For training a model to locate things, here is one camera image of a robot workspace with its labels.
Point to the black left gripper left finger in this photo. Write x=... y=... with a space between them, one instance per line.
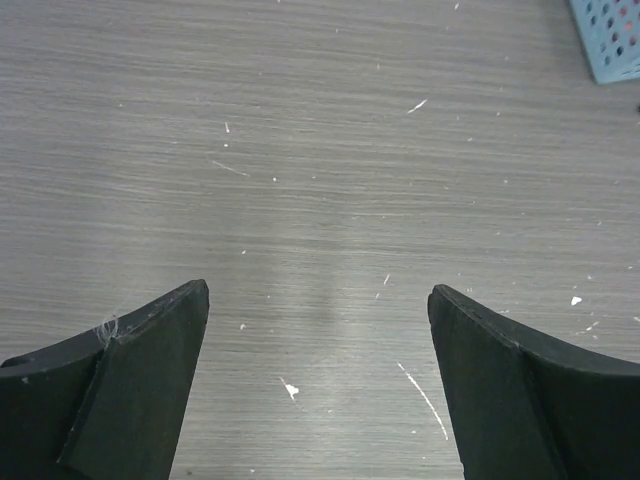
x=108 y=403

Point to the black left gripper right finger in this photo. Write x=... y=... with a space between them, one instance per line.
x=526 y=405

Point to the light blue perforated basket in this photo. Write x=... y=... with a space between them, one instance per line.
x=609 y=33

